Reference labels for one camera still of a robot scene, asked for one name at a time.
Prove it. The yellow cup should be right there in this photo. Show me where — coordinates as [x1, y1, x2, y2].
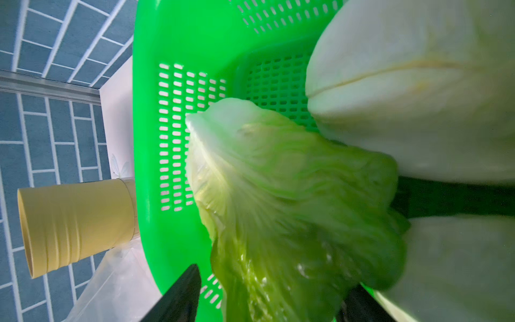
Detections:
[17, 178, 139, 279]

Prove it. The chinese cabbage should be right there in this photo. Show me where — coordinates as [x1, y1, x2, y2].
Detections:
[374, 214, 514, 321]
[305, 1, 514, 185]
[185, 98, 410, 321]

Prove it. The clear zipper bag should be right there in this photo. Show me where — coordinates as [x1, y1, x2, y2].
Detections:
[66, 238, 162, 321]

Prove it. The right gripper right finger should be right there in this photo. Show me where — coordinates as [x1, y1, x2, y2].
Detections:
[335, 285, 395, 322]

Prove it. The green plastic basket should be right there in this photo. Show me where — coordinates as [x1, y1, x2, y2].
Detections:
[133, 1, 343, 321]

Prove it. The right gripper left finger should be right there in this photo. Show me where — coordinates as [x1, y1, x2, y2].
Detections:
[141, 264, 201, 322]

